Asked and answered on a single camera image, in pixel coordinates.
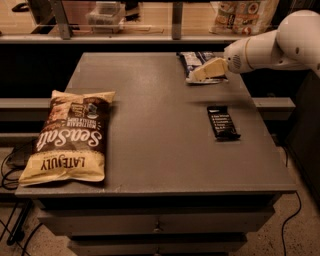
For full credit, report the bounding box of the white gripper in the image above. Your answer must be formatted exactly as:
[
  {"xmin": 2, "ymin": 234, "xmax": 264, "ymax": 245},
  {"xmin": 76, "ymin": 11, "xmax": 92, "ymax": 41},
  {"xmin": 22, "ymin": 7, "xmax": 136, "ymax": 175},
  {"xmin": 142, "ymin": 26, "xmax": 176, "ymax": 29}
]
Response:
[{"xmin": 189, "ymin": 39, "xmax": 253, "ymax": 82}]

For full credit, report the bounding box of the colourful snack bag on shelf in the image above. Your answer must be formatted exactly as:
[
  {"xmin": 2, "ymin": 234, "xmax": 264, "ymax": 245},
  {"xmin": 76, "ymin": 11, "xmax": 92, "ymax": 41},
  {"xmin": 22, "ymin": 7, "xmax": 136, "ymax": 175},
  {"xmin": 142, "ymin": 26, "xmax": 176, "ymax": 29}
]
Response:
[{"xmin": 210, "ymin": 0, "xmax": 279, "ymax": 36}]

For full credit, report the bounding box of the grey drawer cabinet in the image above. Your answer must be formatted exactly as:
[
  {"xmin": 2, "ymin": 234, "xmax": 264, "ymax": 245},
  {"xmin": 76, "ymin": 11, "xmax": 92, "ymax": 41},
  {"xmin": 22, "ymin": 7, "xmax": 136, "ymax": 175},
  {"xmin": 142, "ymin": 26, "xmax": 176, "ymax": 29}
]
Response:
[{"xmin": 17, "ymin": 53, "xmax": 296, "ymax": 256}]

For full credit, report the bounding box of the clear plastic container on shelf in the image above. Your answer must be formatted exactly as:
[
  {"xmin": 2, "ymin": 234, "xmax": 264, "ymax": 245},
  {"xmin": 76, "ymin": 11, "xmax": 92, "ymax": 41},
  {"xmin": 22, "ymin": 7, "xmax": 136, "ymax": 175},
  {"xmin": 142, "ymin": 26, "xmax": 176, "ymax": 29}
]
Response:
[{"xmin": 86, "ymin": 1, "xmax": 124, "ymax": 34}]

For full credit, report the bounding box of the black snack bar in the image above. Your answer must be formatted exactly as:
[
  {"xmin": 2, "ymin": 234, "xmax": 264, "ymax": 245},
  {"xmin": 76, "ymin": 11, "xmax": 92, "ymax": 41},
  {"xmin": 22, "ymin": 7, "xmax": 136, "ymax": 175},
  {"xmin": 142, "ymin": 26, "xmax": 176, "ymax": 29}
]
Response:
[{"xmin": 207, "ymin": 106, "xmax": 241, "ymax": 141}]

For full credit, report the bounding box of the brown sea salt chip bag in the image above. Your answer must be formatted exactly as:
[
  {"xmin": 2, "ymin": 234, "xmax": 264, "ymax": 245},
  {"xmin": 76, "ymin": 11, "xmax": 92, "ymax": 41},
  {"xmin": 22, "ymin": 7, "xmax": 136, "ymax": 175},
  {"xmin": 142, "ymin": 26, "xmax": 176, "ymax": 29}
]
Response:
[{"xmin": 19, "ymin": 90, "xmax": 115, "ymax": 186}]

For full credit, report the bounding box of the black cables left floor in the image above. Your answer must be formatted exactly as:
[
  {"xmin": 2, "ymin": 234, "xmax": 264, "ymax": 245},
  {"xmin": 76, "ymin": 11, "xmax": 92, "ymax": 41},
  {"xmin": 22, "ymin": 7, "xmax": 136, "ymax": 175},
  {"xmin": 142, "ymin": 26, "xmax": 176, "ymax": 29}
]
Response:
[{"xmin": 0, "ymin": 139, "xmax": 44, "ymax": 256}]

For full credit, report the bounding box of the blue chip bag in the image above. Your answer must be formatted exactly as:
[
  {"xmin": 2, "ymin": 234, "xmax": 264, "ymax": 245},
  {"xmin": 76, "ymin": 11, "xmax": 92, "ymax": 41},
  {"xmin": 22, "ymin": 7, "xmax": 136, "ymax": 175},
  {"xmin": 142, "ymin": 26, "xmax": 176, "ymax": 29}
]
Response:
[{"xmin": 177, "ymin": 51, "xmax": 227, "ymax": 85}]

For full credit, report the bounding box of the black cable right floor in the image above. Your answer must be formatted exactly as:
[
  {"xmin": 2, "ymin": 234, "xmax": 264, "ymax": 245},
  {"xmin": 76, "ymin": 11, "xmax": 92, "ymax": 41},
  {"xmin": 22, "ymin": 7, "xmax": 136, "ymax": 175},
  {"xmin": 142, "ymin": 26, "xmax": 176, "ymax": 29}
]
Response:
[{"xmin": 280, "ymin": 191, "xmax": 303, "ymax": 256}]

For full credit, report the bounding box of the grey metal shelf rack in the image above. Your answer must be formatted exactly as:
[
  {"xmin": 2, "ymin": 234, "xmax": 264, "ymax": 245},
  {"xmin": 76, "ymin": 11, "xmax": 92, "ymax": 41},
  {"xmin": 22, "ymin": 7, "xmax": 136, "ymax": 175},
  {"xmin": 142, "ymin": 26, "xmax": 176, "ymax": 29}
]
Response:
[{"xmin": 0, "ymin": 0, "xmax": 320, "ymax": 44}]

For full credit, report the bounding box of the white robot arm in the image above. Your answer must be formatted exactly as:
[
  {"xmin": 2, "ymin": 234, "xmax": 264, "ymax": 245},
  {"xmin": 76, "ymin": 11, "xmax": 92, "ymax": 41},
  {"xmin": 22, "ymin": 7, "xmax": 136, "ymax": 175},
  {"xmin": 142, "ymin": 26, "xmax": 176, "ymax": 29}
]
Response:
[{"xmin": 189, "ymin": 10, "xmax": 320, "ymax": 83}]

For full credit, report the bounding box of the black power adapter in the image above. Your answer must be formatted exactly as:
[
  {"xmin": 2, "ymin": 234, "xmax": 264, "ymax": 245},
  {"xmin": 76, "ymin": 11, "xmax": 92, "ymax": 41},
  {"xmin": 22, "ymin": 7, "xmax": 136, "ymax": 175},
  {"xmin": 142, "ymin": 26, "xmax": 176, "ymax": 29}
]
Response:
[{"xmin": 6, "ymin": 144, "xmax": 32, "ymax": 168}]

